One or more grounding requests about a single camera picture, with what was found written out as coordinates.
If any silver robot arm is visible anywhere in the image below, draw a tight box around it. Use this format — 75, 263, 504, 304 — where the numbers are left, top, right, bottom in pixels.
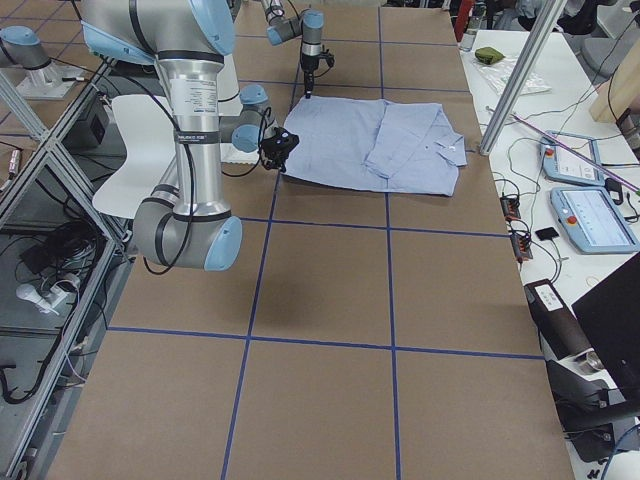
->
81, 1, 299, 271
261, 1, 335, 99

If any white plastic chair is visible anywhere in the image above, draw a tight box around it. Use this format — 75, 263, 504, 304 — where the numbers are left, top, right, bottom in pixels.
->
92, 94, 175, 219

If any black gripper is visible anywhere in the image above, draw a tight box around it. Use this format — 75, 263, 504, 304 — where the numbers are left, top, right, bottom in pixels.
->
300, 53, 321, 99
262, 152, 288, 173

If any clear plastic bag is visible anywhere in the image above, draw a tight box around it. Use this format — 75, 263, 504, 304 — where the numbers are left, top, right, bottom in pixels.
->
474, 55, 553, 96

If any lower blue teach pendant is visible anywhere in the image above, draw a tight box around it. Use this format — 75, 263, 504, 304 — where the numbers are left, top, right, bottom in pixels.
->
549, 186, 639, 254

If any upper blue teach pendant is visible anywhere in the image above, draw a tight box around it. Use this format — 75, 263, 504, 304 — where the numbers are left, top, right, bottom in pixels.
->
540, 130, 605, 187

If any black monitor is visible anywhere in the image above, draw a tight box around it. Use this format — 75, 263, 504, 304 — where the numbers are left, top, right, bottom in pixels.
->
572, 255, 639, 399

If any aluminium frame post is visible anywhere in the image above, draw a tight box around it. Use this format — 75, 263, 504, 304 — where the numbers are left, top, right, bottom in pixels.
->
479, 0, 567, 156

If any plastic water bottle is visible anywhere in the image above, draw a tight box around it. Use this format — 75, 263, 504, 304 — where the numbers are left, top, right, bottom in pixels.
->
459, 1, 486, 52

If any blue teach pendant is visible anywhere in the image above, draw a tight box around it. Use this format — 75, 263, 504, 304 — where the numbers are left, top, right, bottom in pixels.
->
549, 186, 639, 254
540, 130, 605, 187

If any green cloth pouch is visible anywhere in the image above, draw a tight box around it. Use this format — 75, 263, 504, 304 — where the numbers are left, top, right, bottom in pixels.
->
474, 47, 505, 65

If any light blue striped shirt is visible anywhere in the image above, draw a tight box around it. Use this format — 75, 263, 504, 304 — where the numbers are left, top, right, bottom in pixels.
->
285, 96, 467, 196

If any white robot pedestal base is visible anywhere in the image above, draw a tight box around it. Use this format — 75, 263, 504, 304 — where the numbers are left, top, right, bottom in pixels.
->
207, 1, 279, 176

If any reacher grabber stick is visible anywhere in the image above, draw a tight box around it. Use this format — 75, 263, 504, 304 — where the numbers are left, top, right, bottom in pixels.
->
510, 113, 640, 196

